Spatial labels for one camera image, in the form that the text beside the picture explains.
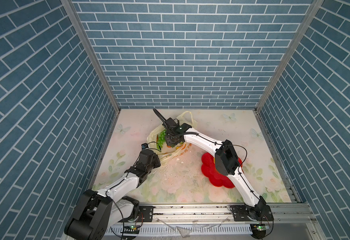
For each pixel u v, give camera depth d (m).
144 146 0.79
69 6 0.69
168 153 0.93
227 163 0.58
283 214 0.75
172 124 0.75
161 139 0.99
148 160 0.69
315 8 0.71
